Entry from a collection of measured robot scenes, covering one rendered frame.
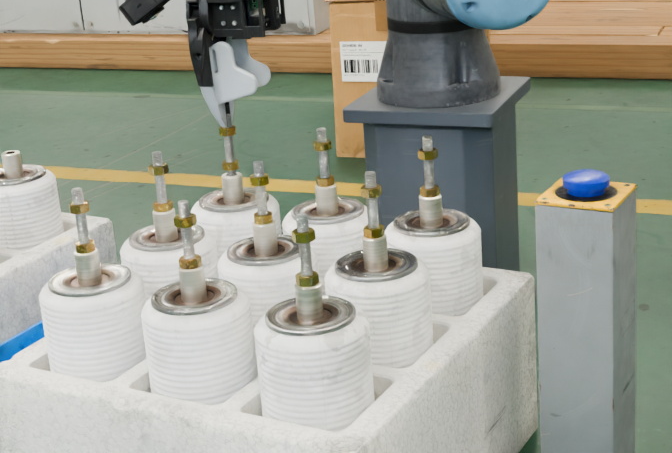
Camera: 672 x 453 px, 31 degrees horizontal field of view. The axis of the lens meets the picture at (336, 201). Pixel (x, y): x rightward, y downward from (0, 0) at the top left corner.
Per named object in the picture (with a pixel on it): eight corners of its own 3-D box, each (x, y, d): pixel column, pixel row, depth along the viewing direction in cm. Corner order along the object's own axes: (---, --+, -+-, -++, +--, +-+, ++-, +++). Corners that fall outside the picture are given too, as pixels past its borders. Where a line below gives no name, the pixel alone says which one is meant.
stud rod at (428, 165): (426, 212, 120) (422, 138, 118) (425, 209, 121) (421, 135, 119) (436, 211, 120) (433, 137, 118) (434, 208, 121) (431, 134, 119)
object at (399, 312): (317, 447, 117) (301, 271, 112) (385, 408, 124) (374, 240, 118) (390, 480, 111) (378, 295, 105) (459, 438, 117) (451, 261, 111)
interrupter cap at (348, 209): (325, 232, 122) (324, 226, 122) (276, 217, 127) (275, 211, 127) (379, 212, 127) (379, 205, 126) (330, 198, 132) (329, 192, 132)
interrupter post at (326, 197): (327, 220, 125) (324, 189, 124) (311, 215, 127) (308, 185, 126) (344, 214, 127) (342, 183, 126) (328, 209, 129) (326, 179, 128)
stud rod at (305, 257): (301, 300, 102) (293, 214, 99) (312, 298, 102) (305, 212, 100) (305, 304, 101) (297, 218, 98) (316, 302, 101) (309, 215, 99)
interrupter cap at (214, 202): (230, 189, 138) (229, 183, 137) (283, 198, 133) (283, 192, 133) (184, 209, 132) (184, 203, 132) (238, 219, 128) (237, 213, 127)
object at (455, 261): (401, 416, 122) (390, 246, 116) (387, 373, 131) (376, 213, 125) (496, 405, 123) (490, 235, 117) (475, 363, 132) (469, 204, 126)
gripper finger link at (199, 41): (207, 89, 124) (198, 2, 121) (193, 89, 124) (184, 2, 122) (224, 80, 128) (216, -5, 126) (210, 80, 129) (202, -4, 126)
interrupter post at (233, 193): (233, 198, 134) (230, 170, 133) (250, 201, 133) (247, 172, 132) (218, 205, 132) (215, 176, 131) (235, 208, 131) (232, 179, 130)
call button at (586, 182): (571, 188, 110) (571, 166, 109) (615, 192, 108) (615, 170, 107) (556, 202, 107) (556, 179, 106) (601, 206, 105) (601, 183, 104)
